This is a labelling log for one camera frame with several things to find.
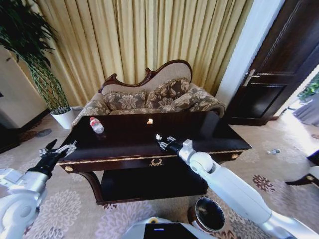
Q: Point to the green leafy bush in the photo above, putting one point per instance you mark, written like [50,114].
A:
[311,88]

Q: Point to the white robot front shell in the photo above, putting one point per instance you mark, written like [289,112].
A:
[164,230]

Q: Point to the beige floral sofa wooden frame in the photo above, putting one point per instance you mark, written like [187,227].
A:
[162,72]

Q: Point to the round dark trash bin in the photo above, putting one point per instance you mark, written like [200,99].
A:
[209,215]

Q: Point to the clear plastic bottle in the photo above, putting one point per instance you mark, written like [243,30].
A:
[274,151]

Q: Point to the tall green potted plant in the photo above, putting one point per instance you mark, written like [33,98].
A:
[27,32]

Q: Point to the dark wooden table gold trim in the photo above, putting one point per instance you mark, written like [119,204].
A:
[129,142]

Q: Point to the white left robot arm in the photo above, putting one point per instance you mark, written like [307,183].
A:
[22,194]

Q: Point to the yellow pleated curtain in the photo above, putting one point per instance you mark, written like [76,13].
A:
[139,37]

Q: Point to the crushed plastic bottle red label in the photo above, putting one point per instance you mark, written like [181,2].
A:
[96,125]

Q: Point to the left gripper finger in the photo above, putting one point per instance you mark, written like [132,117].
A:
[49,149]
[67,148]

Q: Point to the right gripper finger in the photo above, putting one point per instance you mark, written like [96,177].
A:
[171,140]
[163,145]

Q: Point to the dark wooden door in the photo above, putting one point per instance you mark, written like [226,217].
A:
[281,49]

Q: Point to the white plant pot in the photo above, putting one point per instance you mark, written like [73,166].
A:
[63,119]

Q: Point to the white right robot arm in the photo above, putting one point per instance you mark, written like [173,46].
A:
[231,184]

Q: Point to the white crumpled paper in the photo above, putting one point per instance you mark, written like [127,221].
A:
[158,136]

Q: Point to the small orange white paper scrap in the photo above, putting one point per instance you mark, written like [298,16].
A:
[149,121]

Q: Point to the brown floral cushion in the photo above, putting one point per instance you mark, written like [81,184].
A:
[125,100]
[189,102]
[168,92]

